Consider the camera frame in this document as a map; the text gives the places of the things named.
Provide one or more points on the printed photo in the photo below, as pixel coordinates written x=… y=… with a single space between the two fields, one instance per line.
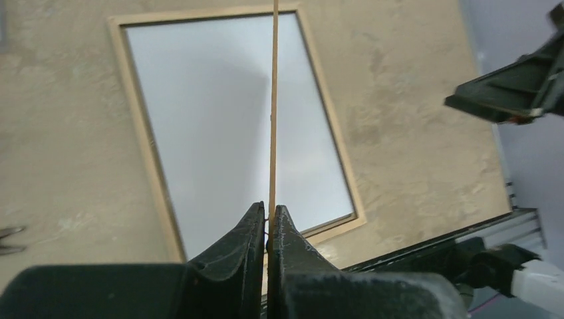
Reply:
x=211 y=132

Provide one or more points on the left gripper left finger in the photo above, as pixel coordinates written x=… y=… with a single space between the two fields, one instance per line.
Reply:
x=224 y=281

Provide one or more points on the black wooden picture frame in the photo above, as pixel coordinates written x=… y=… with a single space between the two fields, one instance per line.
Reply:
x=141 y=132

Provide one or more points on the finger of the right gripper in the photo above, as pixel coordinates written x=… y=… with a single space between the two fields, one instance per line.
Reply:
x=520 y=92

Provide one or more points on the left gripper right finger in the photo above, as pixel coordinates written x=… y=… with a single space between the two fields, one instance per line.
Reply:
x=303 y=284

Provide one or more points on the brown backing board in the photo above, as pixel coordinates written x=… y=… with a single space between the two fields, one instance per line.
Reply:
x=273 y=116

